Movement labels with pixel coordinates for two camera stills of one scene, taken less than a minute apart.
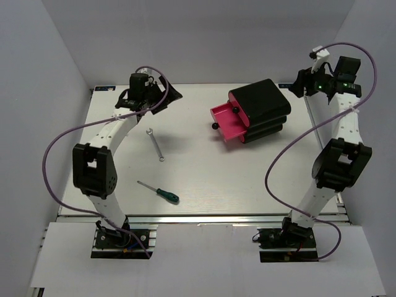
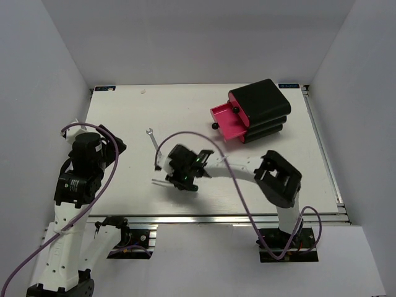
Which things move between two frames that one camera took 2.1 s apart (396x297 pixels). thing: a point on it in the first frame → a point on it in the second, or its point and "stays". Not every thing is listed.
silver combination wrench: [150, 131] stays
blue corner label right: [284, 85] stays
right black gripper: [303, 77] → [174, 178]
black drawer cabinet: [267, 107] stays
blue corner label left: [104, 88] stays
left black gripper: [172, 96] → [111, 149]
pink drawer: [228, 121] stays
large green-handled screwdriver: [171, 196] → [164, 183]
